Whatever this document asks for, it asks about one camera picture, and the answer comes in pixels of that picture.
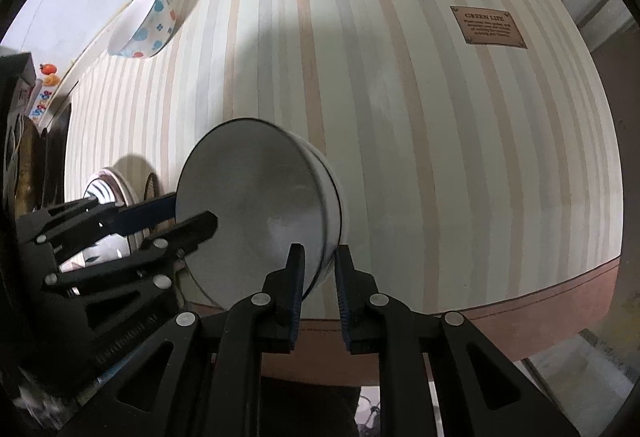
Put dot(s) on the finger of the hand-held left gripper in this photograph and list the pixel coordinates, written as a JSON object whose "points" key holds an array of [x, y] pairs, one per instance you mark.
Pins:
{"points": [[145, 214], [195, 224]]}

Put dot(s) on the white plate with pink flowers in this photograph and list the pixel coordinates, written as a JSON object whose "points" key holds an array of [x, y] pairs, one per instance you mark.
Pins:
{"points": [[128, 193]]}

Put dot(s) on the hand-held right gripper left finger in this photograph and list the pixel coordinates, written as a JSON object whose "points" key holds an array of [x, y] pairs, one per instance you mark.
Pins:
{"points": [[297, 287]]}

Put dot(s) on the striped cat print counter mat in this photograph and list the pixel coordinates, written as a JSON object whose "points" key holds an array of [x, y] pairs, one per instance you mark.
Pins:
{"points": [[450, 167]]}

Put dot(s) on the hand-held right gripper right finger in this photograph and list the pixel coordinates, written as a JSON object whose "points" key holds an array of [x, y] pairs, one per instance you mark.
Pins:
{"points": [[342, 297]]}

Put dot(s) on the white bowl with dark rim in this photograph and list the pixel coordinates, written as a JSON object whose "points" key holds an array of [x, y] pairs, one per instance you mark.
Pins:
{"points": [[240, 207]]}

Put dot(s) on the white bowl with coloured dots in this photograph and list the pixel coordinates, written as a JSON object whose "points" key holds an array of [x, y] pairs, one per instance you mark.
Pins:
{"points": [[150, 24]]}

